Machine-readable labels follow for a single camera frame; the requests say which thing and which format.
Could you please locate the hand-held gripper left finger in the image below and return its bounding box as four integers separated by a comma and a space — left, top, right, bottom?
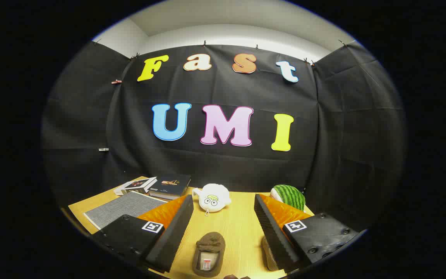
91, 195, 194, 274

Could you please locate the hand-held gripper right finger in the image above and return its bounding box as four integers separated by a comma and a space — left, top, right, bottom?
254, 193, 367, 274

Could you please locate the brown fuzzy slipper shoe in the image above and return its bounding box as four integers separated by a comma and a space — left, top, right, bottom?
192, 232, 226, 278
262, 236, 280, 271

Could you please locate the grey fabric storage box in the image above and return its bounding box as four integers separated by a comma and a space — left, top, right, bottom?
84, 191, 167, 230

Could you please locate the watermelon slice plush toy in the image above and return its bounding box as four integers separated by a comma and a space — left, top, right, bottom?
270, 184, 306, 212

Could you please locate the black cover book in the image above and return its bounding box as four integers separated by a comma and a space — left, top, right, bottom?
148, 174, 192, 199

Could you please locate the white plush toy with face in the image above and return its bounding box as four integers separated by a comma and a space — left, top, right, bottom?
192, 183, 232, 216

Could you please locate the white portrait cover book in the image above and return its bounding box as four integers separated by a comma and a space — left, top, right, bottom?
114, 177, 158, 196

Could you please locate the black backdrop cloth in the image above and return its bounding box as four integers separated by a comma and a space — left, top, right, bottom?
41, 41, 407, 241

